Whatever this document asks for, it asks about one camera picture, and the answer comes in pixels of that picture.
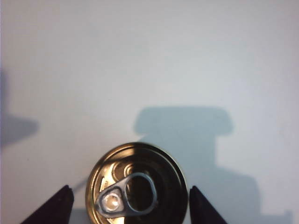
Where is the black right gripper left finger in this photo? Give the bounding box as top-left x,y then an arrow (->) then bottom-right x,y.
20,185 -> 75,224

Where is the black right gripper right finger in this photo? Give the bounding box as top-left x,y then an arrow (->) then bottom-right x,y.
189,185 -> 229,224

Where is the red tomato paste can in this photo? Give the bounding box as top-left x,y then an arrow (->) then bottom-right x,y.
85,142 -> 188,224

